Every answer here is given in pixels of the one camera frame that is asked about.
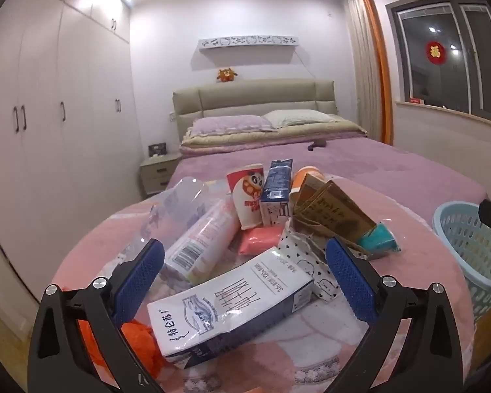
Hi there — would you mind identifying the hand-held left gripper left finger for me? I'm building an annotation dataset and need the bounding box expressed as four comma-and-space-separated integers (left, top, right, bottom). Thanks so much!
28, 237, 166, 393

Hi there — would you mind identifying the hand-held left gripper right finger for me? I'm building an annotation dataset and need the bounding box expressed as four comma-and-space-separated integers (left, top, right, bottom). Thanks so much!
325, 237, 464, 393

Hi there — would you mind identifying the light blue plastic basket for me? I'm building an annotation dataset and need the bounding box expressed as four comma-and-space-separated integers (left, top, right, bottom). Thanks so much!
433, 201, 491, 323

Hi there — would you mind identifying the teal cup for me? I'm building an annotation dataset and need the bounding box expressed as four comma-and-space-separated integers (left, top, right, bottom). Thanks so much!
359, 221, 402, 255

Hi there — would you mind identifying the white dotted paper bag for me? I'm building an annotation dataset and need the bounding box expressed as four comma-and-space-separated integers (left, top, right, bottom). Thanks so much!
277, 220, 341, 303

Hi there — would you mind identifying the orange plastic bag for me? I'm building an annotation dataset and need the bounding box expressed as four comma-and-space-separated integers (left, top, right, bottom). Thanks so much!
77, 318, 165, 378

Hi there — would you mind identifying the clear plastic bottle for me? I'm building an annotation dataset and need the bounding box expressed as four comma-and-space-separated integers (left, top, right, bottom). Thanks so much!
118, 177, 214, 279

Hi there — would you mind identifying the brown paper bag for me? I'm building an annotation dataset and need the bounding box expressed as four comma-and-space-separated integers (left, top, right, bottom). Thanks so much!
290, 173, 378, 251

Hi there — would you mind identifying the white cylindrical can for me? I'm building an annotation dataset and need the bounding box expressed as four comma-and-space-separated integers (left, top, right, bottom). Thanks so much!
163, 200, 240, 284

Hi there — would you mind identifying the large white milk carton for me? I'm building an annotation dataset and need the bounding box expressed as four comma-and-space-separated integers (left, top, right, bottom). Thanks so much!
147, 247, 315, 371

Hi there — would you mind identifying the pink packet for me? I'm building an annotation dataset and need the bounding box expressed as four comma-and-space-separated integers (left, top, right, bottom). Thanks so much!
239, 225, 288, 255

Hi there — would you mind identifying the orange bottle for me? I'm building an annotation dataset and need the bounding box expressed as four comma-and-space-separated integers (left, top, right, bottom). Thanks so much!
291, 166, 326, 194

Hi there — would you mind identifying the blue white milk carton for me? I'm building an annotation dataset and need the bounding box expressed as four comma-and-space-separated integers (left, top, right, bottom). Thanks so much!
260, 159, 295, 227

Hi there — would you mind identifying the panda print paper cup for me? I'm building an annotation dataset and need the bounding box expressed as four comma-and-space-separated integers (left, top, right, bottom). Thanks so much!
226, 164, 266, 230

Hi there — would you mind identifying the pink patterned blanket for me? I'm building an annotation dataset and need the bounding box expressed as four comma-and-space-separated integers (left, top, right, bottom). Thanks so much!
51, 175, 476, 393

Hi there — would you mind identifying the beige nightstand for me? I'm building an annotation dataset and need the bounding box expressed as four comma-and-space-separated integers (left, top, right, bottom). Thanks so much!
138, 153, 181, 202

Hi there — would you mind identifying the bed with beige headboard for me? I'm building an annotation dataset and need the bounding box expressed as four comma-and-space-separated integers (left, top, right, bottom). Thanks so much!
170, 79, 491, 230

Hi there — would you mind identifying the white wardrobe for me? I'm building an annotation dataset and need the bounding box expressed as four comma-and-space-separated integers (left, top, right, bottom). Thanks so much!
0, 0, 143, 306

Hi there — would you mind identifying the white pillow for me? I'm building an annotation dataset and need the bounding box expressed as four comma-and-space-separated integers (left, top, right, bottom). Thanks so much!
263, 109, 345, 129

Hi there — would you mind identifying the dark framed window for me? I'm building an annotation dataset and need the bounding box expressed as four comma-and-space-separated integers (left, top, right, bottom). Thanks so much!
385, 0, 491, 127

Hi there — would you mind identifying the beige folded quilt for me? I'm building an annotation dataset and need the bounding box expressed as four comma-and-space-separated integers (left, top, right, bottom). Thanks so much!
179, 120, 368, 157

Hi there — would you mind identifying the purple pillow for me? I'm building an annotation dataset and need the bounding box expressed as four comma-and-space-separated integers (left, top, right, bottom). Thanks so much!
186, 115, 280, 138

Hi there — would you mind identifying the red round window decoration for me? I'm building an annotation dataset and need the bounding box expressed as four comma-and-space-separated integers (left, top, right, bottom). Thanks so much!
424, 40, 445, 65

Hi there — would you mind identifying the beige and orange curtain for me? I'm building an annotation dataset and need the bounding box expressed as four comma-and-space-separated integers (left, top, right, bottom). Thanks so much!
343, 0, 394, 146

